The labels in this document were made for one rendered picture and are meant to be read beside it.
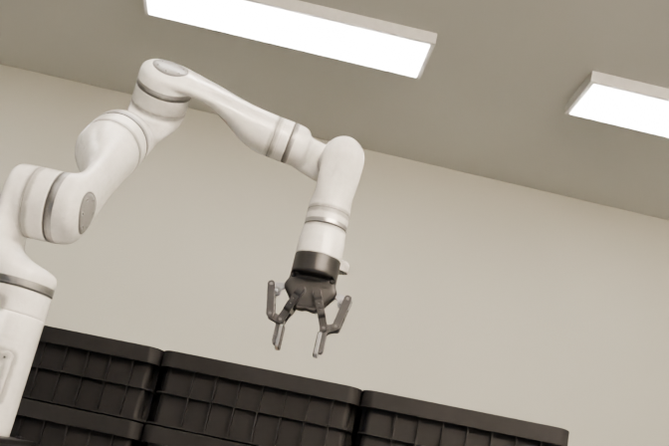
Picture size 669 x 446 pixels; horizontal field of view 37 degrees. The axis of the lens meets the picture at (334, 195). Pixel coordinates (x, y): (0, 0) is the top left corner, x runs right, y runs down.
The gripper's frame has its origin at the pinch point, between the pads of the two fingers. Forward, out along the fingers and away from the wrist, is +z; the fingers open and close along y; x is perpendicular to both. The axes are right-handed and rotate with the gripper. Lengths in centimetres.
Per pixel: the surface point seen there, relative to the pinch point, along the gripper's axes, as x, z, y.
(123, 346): -9.1, 7.5, -23.9
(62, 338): -9.1, 8.2, -33.3
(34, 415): -9.1, 19.8, -33.8
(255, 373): -8.9, 7.3, -3.9
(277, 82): 276, -178, -77
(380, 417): -7.5, 9.5, 15.1
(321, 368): 341, -58, -33
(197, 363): -8.9, 7.6, -12.5
